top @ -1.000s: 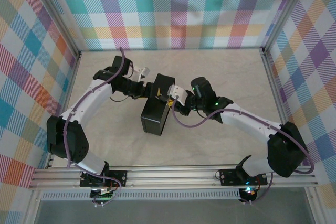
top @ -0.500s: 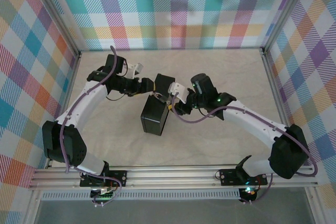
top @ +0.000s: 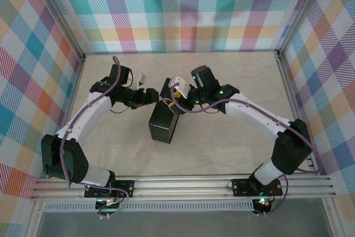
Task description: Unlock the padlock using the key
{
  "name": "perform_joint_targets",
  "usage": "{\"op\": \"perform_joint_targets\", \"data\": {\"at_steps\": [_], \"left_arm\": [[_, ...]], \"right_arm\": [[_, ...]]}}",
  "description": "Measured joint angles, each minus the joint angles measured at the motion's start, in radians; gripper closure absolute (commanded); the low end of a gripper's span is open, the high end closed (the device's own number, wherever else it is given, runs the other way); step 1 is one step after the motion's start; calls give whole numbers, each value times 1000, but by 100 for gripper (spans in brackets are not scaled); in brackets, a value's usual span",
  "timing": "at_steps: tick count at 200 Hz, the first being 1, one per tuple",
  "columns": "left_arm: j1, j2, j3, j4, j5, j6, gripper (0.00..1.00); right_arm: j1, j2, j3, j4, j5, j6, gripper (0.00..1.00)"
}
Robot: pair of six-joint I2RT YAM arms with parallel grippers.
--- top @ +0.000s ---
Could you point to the black box with painting lid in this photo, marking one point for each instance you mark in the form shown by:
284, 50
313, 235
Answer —
162, 126

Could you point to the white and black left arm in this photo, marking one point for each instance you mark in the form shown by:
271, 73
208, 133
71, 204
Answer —
83, 120

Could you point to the aluminium side frame rail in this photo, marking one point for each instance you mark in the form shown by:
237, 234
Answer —
73, 87
285, 81

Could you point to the aluminium front frame rail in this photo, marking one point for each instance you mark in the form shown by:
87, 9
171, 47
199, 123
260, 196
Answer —
180, 187

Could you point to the aluminium frame post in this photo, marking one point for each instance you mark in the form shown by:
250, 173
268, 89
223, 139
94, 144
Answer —
61, 17
302, 12

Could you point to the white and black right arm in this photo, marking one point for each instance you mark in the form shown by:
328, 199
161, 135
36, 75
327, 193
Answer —
249, 112

